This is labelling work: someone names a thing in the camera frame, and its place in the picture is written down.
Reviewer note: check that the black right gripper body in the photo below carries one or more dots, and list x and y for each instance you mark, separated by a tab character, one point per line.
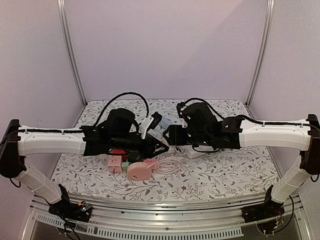
173	134

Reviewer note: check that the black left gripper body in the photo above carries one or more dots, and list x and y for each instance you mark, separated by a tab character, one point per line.
145	152

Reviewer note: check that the blue power strip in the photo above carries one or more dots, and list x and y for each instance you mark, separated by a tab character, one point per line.
165	123

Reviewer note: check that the pink plug adapter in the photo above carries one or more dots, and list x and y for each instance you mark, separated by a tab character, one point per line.
150	162

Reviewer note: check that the pink round cable reel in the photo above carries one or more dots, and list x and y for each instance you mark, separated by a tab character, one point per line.
139	171

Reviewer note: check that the green beige socket adapter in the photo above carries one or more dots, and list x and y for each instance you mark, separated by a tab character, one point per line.
125	166

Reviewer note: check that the white colourful power strip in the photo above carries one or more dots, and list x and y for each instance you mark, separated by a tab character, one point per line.
191	153

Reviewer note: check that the red cube socket adapter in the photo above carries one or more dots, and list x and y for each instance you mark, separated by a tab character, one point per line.
118	152

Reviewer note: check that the light pink cube socket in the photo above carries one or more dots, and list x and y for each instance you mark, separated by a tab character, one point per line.
114	164

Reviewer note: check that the white plug block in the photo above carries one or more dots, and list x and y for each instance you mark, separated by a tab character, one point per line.
175	149

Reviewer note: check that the dark green cube socket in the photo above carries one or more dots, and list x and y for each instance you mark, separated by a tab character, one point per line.
134	158

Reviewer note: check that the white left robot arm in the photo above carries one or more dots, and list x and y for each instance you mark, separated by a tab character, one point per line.
120	131

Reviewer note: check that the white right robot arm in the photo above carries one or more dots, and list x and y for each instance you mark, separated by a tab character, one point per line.
302	135

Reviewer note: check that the floral table cloth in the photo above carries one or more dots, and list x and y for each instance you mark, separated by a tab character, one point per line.
225	174

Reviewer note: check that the right aluminium corner post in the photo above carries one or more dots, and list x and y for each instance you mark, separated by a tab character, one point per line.
262	52

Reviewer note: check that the aluminium corner post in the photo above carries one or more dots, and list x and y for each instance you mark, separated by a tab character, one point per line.
262	52
62	11

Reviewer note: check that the aluminium front rail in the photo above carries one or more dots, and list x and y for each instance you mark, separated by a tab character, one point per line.
215	219

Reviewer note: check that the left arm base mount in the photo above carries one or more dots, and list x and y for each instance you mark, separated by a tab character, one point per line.
65	209

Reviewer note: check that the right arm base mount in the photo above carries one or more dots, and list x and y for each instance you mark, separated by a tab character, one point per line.
265	210

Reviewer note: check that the left aluminium corner post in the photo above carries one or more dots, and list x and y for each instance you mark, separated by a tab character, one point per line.
62	11

